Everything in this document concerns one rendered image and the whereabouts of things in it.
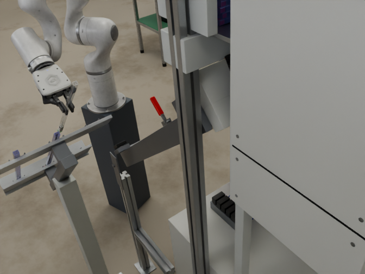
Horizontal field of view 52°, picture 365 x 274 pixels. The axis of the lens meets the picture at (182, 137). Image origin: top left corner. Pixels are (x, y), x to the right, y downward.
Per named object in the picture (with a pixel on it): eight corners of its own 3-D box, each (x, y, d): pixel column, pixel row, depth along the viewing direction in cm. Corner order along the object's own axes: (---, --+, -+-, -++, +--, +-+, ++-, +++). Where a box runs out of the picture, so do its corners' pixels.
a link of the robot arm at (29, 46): (45, 72, 133) (23, 71, 125) (27, 43, 135) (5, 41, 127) (57, 56, 129) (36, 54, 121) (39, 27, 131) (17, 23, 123)
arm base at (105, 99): (79, 107, 181) (69, 73, 170) (106, 89, 193) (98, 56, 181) (107, 118, 172) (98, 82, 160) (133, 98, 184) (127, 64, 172)
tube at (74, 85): (58, 133, 149) (57, 130, 149) (62, 131, 149) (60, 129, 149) (74, 85, 104) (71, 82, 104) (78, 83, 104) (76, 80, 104)
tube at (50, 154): (45, 169, 143) (44, 167, 143) (49, 168, 144) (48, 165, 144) (55, 136, 98) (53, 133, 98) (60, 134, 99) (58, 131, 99)
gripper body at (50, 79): (27, 67, 120) (44, 94, 118) (57, 56, 125) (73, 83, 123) (29, 79, 127) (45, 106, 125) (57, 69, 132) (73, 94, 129)
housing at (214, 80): (207, 136, 88) (180, 82, 88) (338, 67, 109) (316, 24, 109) (223, 129, 81) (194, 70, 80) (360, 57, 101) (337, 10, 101)
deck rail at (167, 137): (126, 167, 148) (119, 153, 148) (131, 164, 149) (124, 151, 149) (206, 132, 83) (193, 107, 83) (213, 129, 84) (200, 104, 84)
